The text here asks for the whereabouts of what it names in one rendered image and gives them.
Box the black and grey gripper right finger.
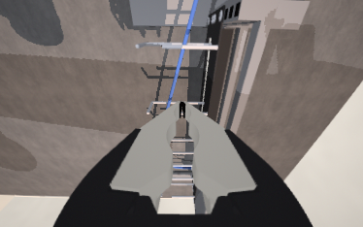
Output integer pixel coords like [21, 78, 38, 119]
[182, 101, 313, 227]

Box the blue cable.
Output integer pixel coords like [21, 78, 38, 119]
[166, 0, 198, 169]

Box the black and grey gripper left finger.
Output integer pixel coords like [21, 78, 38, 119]
[52, 101, 182, 227]

